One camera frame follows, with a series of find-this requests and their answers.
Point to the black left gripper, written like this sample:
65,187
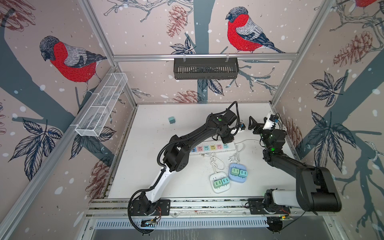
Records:
230,138

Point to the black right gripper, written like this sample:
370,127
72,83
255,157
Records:
256,124

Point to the white multicolour power strip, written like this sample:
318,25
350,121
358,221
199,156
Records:
210,147

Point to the blue square socket cube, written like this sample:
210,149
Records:
237,179

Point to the teal plug adapter cluster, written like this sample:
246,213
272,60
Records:
225,181

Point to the white square socket cube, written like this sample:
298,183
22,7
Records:
219,176

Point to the green plug adapter cluster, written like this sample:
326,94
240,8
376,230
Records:
217,184

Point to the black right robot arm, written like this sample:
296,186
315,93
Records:
315,189

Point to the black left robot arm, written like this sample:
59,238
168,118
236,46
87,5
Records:
174,157

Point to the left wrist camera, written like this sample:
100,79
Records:
241,127

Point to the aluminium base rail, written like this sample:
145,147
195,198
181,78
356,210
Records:
189,207

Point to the black wire basket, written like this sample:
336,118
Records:
206,68

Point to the white mesh wall shelf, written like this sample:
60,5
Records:
96,116

